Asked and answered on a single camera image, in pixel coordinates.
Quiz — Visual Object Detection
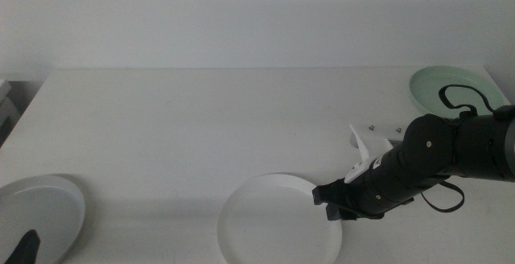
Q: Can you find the grey shallow bowl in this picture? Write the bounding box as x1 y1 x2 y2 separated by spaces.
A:
0 174 87 264

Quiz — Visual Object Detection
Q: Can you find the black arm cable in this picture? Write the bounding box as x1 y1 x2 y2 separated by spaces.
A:
420 180 466 213
438 84 496 117

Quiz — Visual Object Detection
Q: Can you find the white shallow bowl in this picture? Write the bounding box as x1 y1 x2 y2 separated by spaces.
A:
216 172 344 264

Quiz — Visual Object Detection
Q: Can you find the pale green shallow bowl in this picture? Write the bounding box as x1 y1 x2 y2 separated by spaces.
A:
409 65 506 120

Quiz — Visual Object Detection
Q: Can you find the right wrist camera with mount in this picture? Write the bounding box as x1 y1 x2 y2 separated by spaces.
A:
344 123 406 184

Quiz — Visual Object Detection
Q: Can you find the white shelf unit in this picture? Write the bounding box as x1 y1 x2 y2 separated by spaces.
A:
0 78 22 130

